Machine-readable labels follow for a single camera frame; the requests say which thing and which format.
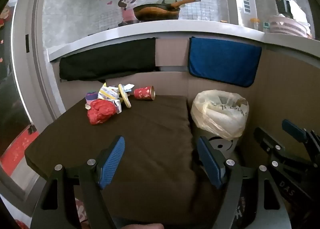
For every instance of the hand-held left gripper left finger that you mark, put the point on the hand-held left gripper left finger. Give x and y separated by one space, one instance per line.
112 161

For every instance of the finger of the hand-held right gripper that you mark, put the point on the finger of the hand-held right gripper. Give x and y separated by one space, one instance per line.
295 129
265 139

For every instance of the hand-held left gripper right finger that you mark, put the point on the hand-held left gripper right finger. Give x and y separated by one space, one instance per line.
210 164

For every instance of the grey trash bin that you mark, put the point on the grey trash bin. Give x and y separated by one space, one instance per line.
222 145

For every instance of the pink purple sponge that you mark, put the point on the pink purple sponge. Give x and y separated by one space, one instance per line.
91 96

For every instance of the red paper cup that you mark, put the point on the red paper cup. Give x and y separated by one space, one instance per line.
142 93

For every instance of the person's left hand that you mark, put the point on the person's left hand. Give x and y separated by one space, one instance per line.
145 226

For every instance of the red crumpled plastic bag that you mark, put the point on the red crumpled plastic bag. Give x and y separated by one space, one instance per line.
101 111

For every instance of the white blue snack wrapper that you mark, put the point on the white blue snack wrapper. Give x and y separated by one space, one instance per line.
108 92

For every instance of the small white blue wrapper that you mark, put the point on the small white blue wrapper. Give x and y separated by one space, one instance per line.
128 87

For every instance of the blue cloth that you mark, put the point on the blue cloth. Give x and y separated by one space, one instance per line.
222 61

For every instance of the red printed mat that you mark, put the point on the red printed mat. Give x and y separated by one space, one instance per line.
20 146

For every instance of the black cloth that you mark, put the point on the black cloth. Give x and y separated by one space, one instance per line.
107 59

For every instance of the pink dish basket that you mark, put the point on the pink dish basket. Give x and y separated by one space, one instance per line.
287 25

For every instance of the small green white item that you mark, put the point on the small green white item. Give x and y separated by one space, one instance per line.
265 26

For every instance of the jar with orange lid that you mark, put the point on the jar with orange lid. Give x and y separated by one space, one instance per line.
254 23

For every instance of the white plastic bottle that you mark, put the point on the white plastic bottle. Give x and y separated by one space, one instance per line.
298 6

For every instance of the black box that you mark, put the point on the black box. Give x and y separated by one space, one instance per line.
282 5

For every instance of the white kitchen counter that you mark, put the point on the white kitchen counter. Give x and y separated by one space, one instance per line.
150 29

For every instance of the red door decoration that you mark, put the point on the red door decoration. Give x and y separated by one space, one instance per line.
3 16

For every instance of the grey door frame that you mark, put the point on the grey door frame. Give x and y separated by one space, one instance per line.
32 69

